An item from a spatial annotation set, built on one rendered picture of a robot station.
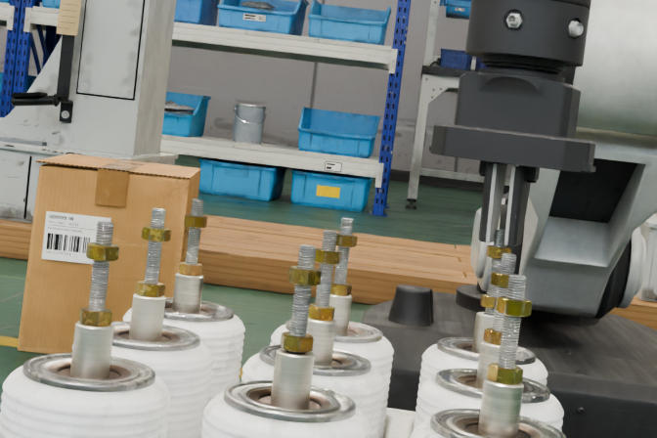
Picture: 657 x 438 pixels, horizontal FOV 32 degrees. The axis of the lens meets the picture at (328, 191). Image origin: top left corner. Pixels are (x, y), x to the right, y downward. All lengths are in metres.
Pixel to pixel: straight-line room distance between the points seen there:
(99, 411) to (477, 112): 0.37
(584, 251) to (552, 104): 0.52
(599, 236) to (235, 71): 7.91
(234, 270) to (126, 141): 0.44
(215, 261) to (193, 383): 1.92
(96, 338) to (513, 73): 0.36
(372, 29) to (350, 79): 3.72
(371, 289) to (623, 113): 1.58
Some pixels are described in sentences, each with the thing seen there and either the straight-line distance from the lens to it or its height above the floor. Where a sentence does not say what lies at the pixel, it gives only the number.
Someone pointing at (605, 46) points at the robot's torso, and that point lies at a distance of 1.11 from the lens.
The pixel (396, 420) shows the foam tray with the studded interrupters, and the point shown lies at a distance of 0.93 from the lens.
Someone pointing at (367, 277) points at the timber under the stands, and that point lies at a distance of 2.64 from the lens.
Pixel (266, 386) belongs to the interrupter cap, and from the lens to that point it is 0.68.
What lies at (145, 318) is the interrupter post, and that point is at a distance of 0.78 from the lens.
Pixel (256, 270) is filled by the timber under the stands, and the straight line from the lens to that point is 2.66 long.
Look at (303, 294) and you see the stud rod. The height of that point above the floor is 0.31.
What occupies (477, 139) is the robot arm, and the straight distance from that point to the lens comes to 0.85.
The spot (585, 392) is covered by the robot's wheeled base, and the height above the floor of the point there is 0.18.
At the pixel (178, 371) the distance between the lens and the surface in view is 0.75.
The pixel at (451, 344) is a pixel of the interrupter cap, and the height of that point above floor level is 0.25.
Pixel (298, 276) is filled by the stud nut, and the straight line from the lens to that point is 0.63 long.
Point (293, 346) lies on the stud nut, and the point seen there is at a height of 0.29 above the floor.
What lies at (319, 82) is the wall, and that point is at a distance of 9.08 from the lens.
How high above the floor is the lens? 0.41
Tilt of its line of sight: 4 degrees down
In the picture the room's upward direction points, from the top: 7 degrees clockwise
